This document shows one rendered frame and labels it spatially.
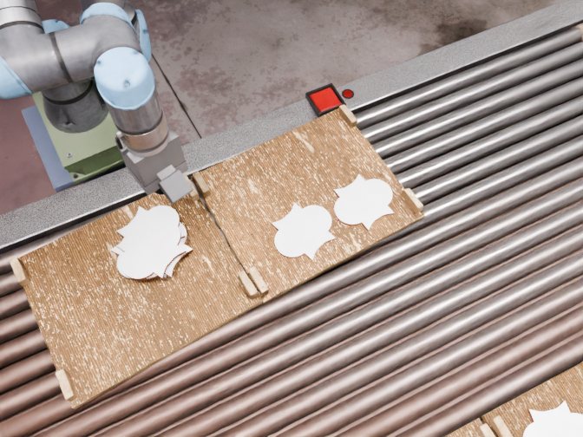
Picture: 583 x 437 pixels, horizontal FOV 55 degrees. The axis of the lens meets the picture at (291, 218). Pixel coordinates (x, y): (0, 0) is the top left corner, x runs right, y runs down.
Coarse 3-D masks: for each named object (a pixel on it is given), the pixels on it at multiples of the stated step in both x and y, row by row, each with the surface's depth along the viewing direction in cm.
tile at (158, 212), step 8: (152, 208) 120; (160, 208) 120; (168, 208) 120; (136, 216) 119; (144, 216) 119; (152, 216) 119; (160, 216) 119; (168, 216) 119; (176, 216) 119; (128, 224) 118; (136, 224) 118; (176, 224) 118; (120, 232) 117; (128, 232) 117
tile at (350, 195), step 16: (336, 192) 126; (352, 192) 126; (368, 192) 126; (384, 192) 126; (336, 208) 124; (352, 208) 124; (368, 208) 124; (384, 208) 124; (352, 224) 122; (368, 224) 122
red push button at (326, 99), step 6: (324, 90) 141; (330, 90) 141; (312, 96) 140; (318, 96) 140; (324, 96) 141; (330, 96) 141; (336, 96) 141; (318, 102) 140; (324, 102) 140; (330, 102) 140; (336, 102) 140; (318, 108) 139; (324, 108) 139
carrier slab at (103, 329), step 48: (96, 240) 121; (192, 240) 121; (48, 288) 116; (96, 288) 116; (144, 288) 116; (192, 288) 116; (240, 288) 116; (48, 336) 111; (96, 336) 111; (144, 336) 111; (192, 336) 111; (96, 384) 107
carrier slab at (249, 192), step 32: (320, 128) 135; (352, 128) 135; (256, 160) 131; (288, 160) 131; (320, 160) 131; (352, 160) 131; (224, 192) 127; (256, 192) 127; (288, 192) 127; (320, 192) 127; (224, 224) 123; (256, 224) 123; (384, 224) 123; (256, 256) 119; (320, 256) 120; (352, 256) 121; (256, 288) 116; (288, 288) 116
